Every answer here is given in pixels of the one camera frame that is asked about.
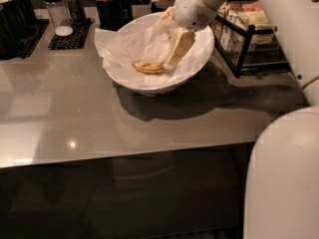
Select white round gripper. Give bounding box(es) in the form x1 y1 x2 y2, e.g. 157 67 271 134
153 0 227 70

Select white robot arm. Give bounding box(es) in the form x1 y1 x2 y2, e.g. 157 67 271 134
172 0 319 239

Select white ceramic bowl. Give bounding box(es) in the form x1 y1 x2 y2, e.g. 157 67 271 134
99 11 215 96

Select white paper bowl liner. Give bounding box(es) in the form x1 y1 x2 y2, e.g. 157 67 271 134
94 17 210 90

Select assorted tea sachets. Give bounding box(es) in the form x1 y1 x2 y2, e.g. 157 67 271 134
212 2 270 52

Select black cup of stir sticks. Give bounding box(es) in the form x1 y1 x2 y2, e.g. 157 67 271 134
94 0 133 31

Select black rubber mat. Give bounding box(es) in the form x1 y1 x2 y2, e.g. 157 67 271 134
17 19 49 59
48 19 92 50

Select dark pepper shaker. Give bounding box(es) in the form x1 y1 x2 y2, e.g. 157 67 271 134
65 0 87 25

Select glass sugar shaker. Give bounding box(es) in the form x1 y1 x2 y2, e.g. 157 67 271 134
43 0 73 37

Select black rubber mat left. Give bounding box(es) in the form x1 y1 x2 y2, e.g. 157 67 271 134
17 19 49 59

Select black container far left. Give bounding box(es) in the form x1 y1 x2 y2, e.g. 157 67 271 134
0 0 37 60

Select black wire sachet rack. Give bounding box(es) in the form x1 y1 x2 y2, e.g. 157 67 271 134
212 14 290 77

